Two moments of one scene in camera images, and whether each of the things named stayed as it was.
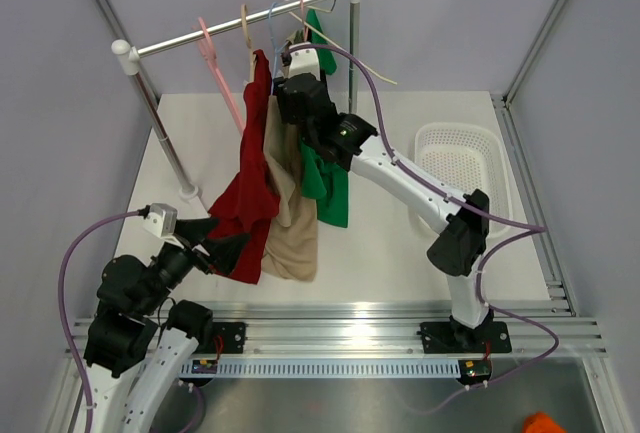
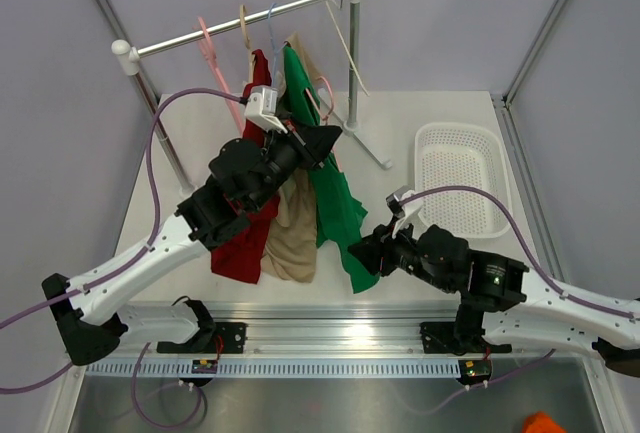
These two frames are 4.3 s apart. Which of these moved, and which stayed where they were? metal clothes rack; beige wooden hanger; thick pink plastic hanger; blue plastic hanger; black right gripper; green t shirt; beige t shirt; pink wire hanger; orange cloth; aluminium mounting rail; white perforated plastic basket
Moved: green t shirt; pink wire hanger; black right gripper
Stayed: metal clothes rack; beige t shirt; orange cloth; white perforated plastic basket; aluminium mounting rail; blue plastic hanger; beige wooden hanger; thick pink plastic hanger
